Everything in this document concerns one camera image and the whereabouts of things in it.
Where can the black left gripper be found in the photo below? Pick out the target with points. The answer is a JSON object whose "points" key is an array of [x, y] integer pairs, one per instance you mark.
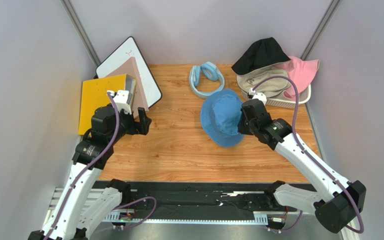
{"points": [[141, 127]]}

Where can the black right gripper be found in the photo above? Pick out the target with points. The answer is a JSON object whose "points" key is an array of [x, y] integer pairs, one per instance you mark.
{"points": [[246, 120]]}

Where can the blue bucket hat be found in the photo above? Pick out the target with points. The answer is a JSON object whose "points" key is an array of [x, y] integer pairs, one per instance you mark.
{"points": [[220, 115]]}

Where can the beige bucket hat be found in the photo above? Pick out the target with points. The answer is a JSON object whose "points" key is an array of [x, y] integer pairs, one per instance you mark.
{"points": [[271, 87]]}

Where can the black bucket hat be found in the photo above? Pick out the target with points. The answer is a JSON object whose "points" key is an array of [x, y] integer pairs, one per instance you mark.
{"points": [[262, 53]]}

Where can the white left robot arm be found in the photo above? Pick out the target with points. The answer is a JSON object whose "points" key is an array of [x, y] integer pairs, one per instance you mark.
{"points": [[69, 220]]}

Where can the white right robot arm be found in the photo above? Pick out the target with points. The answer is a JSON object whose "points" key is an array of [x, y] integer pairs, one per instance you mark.
{"points": [[336, 202]]}

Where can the white perforated plastic basket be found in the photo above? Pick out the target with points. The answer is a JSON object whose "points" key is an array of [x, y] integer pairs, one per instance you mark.
{"points": [[282, 99]]}

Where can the yellow binder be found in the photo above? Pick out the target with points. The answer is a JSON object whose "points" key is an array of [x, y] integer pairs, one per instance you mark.
{"points": [[94, 96]]}

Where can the pink brown folder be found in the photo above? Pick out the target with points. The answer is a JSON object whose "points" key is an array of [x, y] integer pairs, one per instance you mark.
{"points": [[139, 99]]}

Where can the light blue headphones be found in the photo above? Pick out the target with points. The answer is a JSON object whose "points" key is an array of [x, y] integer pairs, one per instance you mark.
{"points": [[211, 72]]}

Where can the pink bucket hat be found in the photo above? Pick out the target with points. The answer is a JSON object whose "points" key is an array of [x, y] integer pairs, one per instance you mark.
{"points": [[301, 72]]}

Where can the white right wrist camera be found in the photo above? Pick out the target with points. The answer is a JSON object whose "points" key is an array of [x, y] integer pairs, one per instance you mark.
{"points": [[253, 94]]}

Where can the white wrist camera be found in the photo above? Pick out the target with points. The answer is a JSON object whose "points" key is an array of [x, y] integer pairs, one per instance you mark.
{"points": [[253, 94], [123, 100]]}

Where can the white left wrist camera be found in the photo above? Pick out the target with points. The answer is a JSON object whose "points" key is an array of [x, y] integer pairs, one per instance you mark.
{"points": [[123, 100]]}

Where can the white board black frame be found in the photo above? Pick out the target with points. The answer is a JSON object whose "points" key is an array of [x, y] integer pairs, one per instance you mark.
{"points": [[129, 49]]}

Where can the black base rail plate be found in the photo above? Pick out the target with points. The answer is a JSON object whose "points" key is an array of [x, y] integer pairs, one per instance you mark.
{"points": [[200, 202]]}

